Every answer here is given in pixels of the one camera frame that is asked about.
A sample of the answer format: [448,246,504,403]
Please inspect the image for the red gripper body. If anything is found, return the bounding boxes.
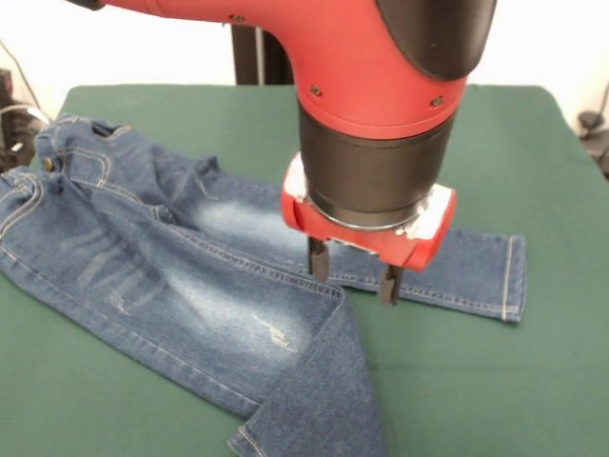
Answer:
[279,151,459,273]

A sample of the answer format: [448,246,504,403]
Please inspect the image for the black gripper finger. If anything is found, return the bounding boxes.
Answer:
[379,263,403,307]
[307,236,331,283]

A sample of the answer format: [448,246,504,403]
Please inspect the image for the blue denim jeans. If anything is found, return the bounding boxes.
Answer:
[0,111,527,457]

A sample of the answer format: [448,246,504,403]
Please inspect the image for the dark green table cloth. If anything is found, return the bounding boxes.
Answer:
[0,83,609,457]

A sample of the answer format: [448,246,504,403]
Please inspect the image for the black floor equipment pile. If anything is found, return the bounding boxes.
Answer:
[0,102,38,168]

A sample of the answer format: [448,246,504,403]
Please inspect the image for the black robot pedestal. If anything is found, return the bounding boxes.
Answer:
[230,22,297,88]

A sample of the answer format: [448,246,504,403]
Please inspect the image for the thin grey cable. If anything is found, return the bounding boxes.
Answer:
[0,40,47,118]

